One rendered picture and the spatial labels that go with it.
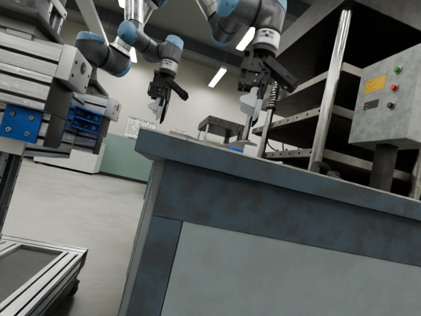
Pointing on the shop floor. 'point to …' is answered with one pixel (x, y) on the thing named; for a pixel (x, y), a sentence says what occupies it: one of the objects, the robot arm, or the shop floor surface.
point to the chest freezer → (77, 160)
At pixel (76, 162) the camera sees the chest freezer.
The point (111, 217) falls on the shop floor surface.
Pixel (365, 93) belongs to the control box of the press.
